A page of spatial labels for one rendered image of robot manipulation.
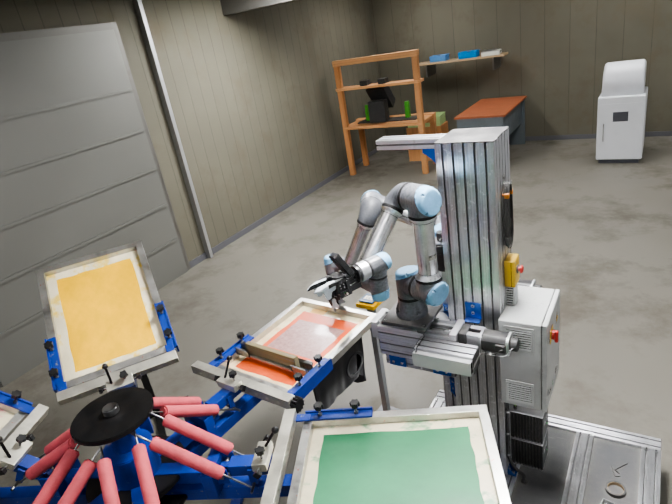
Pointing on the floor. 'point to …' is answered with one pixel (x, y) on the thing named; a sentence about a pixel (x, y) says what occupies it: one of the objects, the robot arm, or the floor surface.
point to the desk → (497, 116)
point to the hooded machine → (622, 112)
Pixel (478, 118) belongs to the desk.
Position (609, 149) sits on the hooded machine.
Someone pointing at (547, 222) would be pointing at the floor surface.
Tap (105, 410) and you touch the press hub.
